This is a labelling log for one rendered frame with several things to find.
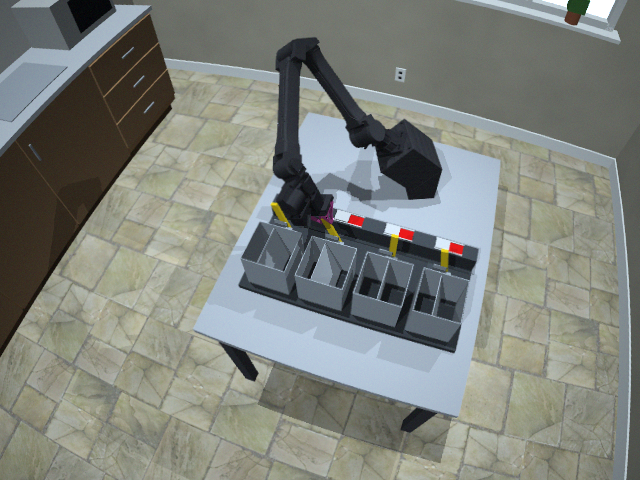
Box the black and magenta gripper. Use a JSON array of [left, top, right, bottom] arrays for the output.
[[306, 187, 334, 224]]

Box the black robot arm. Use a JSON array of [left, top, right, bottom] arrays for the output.
[[273, 37, 406, 228]]

